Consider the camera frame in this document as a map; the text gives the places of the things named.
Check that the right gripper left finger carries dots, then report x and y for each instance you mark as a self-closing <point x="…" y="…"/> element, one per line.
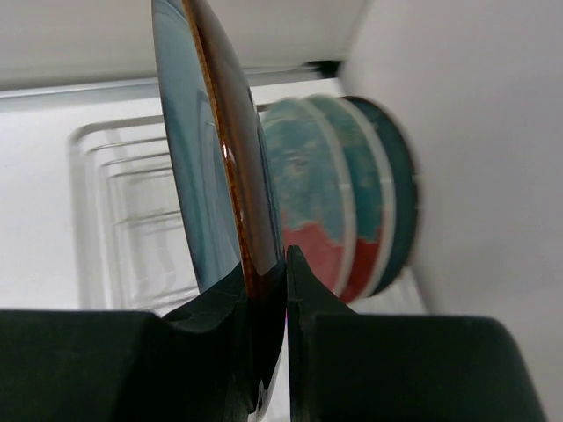
<point x="190" y="365"/>

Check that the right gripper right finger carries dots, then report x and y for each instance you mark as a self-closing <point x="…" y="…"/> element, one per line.
<point x="346" y="366"/>

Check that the red teal plate front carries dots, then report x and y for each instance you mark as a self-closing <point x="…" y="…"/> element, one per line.
<point x="374" y="193"/>

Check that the red teal plate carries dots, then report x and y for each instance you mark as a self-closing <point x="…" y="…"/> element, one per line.
<point x="314" y="188"/>
<point x="374" y="193"/>

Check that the dark teal plate front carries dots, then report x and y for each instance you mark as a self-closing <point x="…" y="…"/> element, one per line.
<point x="404" y="171"/>

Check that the dark teal plate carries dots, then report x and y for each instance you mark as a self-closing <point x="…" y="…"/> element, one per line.
<point x="404" y="171"/>
<point x="229" y="211"/>

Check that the dark teal plate back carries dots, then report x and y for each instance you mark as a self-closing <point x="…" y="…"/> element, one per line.
<point x="229" y="211"/>

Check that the metal wire dish rack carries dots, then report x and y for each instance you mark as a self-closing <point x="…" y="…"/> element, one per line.
<point x="132" y="250"/>

